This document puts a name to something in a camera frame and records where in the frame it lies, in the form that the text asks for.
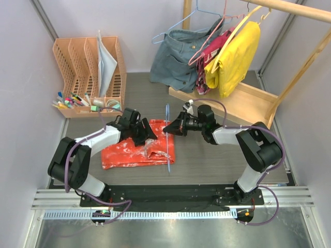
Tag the wooden clothes rack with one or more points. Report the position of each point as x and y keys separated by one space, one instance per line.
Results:
x=248 y=104

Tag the blue denim shorts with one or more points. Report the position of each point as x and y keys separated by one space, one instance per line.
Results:
x=170 y=65

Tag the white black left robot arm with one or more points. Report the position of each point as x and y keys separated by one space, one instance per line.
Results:
x=70 y=163

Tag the orange plastic file organizer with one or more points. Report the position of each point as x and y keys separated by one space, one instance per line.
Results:
x=77 y=59

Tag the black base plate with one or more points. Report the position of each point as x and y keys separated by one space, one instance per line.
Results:
x=178 y=198

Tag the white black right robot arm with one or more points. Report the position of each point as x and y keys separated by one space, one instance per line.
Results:
x=262 y=150

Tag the white papers in organizer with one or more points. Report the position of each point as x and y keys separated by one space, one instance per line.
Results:
x=106 y=66

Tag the blue wire hanger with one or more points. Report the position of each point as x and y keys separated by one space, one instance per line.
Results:
x=167 y=119
x=185 y=21

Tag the yellow garment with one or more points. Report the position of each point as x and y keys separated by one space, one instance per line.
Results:
x=235 y=61

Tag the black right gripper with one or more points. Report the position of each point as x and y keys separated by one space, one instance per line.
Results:
x=179 y=126

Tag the bunch of coloured pens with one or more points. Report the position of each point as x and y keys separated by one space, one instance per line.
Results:
x=70 y=102

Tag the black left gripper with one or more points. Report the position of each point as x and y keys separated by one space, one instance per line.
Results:
x=146 y=133

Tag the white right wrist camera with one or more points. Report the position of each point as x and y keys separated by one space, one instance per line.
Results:
x=187 y=107

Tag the orange tie-dye trousers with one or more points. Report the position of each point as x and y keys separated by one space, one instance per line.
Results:
x=154 y=152

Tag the yellow wooden hanger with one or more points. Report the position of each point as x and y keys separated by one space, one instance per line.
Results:
x=232 y=38

